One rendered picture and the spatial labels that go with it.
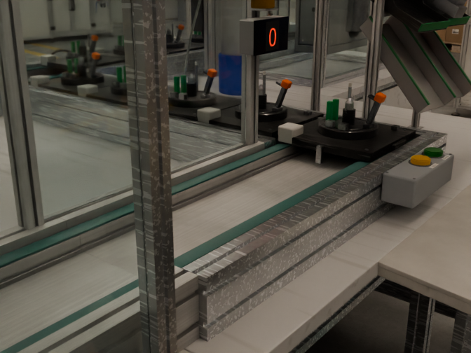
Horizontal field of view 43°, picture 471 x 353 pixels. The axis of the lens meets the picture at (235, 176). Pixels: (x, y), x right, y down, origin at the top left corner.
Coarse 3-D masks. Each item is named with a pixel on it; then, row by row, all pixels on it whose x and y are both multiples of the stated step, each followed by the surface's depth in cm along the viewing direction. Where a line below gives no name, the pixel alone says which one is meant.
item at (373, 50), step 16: (320, 0) 159; (384, 0) 150; (320, 16) 161; (320, 32) 162; (320, 48) 164; (368, 48) 190; (320, 64) 166; (368, 64) 192; (320, 80) 168; (368, 80) 157; (368, 112) 160; (416, 128) 186
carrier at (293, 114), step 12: (264, 72) 160; (264, 84) 161; (264, 96) 155; (264, 108) 156; (276, 108) 153; (288, 108) 165; (264, 120) 151; (276, 120) 152; (288, 120) 153; (300, 120) 153; (312, 120) 156; (264, 132) 144; (276, 132) 144
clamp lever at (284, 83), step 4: (284, 80) 150; (288, 80) 150; (280, 84) 151; (284, 84) 150; (288, 84) 149; (284, 88) 150; (280, 92) 151; (284, 92) 151; (280, 96) 152; (284, 96) 152; (280, 100) 152; (276, 104) 153; (280, 104) 153
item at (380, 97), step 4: (380, 92) 136; (368, 96) 137; (372, 96) 137; (376, 96) 135; (380, 96) 135; (384, 96) 135; (376, 100) 135; (380, 100) 135; (384, 100) 136; (376, 104) 136; (380, 104) 136; (372, 108) 137; (376, 108) 136; (372, 112) 137; (376, 112) 137; (368, 116) 138; (372, 116) 137; (368, 120) 138; (372, 120) 138
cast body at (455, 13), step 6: (438, 0) 161; (444, 0) 158; (450, 0) 156; (456, 0) 155; (462, 0) 156; (438, 6) 159; (444, 6) 158; (450, 6) 157; (456, 6) 156; (462, 6) 157; (444, 12) 158; (450, 12) 157; (456, 12) 156; (462, 12) 157
